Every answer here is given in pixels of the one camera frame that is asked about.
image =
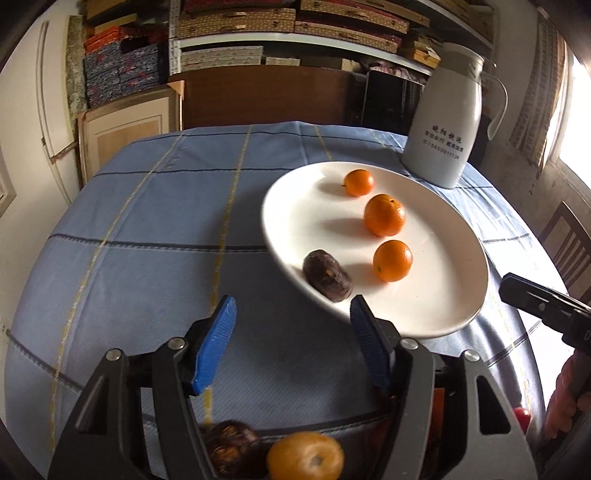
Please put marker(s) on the beige curtain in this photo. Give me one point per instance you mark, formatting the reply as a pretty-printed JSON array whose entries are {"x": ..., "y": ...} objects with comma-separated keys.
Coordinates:
[{"x": 538, "y": 92}]

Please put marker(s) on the yellowish orange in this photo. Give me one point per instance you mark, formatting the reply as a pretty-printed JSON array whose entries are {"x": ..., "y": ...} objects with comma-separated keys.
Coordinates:
[{"x": 304, "y": 459}]

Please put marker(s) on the dark brown water chestnut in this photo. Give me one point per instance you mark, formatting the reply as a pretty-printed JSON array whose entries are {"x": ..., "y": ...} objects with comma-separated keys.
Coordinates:
[
  {"x": 231, "y": 445},
  {"x": 325, "y": 277}
]

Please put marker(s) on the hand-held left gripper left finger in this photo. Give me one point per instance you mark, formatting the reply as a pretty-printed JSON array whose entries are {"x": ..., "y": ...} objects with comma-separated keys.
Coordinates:
[{"x": 217, "y": 341}]

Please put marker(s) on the white door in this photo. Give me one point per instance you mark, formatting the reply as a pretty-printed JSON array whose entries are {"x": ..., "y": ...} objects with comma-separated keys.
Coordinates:
[{"x": 53, "y": 101}]

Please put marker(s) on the white plate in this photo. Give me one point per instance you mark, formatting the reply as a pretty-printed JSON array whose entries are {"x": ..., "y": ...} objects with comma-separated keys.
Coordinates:
[{"x": 415, "y": 295}]

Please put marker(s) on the small orange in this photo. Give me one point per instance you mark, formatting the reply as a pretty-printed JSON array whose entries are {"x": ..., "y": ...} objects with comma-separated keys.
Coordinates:
[{"x": 359, "y": 182}]

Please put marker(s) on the light wooden panel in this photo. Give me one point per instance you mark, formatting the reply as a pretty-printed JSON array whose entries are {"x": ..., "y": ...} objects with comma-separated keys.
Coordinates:
[{"x": 124, "y": 129}]

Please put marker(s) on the dark wooden chair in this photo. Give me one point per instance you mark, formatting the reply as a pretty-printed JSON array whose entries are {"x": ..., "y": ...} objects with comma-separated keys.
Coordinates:
[{"x": 570, "y": 249}]

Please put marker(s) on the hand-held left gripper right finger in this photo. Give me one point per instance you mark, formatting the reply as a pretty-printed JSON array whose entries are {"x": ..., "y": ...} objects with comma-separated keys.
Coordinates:
[{"x": 371, "y": 350}]

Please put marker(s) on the blue checked tablecloth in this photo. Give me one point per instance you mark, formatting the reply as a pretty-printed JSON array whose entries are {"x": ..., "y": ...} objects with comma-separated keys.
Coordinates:
[{"x": 152, "y": 240}]

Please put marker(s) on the small red tomato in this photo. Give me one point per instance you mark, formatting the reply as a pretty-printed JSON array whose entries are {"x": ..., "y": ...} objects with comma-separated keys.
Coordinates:
[{"x": 523, "y": 417}]

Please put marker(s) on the large orange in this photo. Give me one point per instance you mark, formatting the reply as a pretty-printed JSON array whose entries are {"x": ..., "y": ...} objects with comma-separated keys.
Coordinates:
[{"x": 384, "y": 214}]

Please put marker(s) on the window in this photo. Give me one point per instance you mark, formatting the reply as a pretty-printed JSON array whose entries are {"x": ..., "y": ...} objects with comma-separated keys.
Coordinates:
[{"x": 577, "y": 110}]

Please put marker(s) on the white thermos jug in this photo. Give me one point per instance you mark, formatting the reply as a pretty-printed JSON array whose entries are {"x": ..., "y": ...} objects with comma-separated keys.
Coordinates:
[{"x": 438, "y": 124}]

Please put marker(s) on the person's right hand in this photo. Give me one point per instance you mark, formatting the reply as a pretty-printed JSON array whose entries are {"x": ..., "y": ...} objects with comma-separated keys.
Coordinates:
[{"x": 561, "y": 401}]

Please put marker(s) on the stack of blue patterned boxes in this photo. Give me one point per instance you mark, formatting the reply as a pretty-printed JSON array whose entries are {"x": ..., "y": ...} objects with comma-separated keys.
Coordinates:
[{"x": 122, "y": 74}]

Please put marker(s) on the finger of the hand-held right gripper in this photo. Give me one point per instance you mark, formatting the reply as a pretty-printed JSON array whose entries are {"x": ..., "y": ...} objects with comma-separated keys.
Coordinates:
[{"x": 531, "y": 297}]

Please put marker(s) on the brown wooden board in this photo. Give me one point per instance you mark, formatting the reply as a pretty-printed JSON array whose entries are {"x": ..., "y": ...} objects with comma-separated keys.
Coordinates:
[{"x": 258, "y": 99}]

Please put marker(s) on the black cabinet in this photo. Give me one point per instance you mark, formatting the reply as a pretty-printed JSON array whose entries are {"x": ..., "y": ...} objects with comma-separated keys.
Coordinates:
[{"x": 388, "y": 101}]

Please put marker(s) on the white metal shelf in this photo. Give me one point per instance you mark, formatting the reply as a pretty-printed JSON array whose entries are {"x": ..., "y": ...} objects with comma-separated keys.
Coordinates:
[{"x": 295, "y": 40}]

